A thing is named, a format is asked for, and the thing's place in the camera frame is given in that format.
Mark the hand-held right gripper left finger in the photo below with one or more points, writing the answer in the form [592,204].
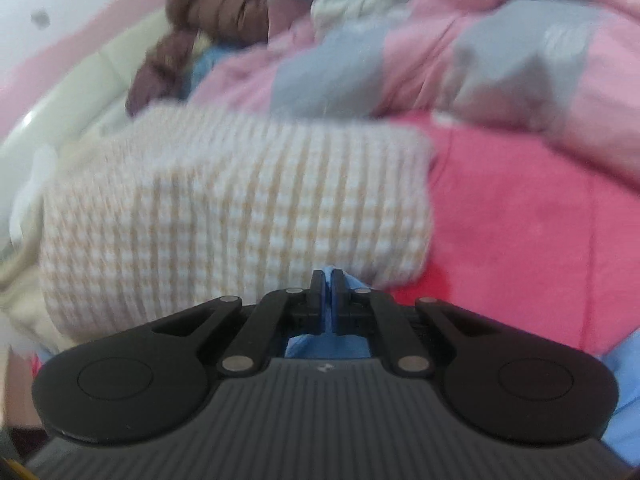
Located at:
[318,305]

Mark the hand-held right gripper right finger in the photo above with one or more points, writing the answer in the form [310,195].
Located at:
[338,305]

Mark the light blue shirt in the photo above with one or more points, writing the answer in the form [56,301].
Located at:
[330,347]

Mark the beige checked pillow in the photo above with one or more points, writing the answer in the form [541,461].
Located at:
[225,210]

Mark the pink floral bed sheet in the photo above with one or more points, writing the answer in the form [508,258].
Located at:
[525,240]

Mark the pink and grey patterned duvet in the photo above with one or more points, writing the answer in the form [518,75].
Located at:
[425,50]

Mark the cream headboard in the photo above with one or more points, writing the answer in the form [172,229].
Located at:
[100,85]

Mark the brown plush toy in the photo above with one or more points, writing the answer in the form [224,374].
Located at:
[220,5]

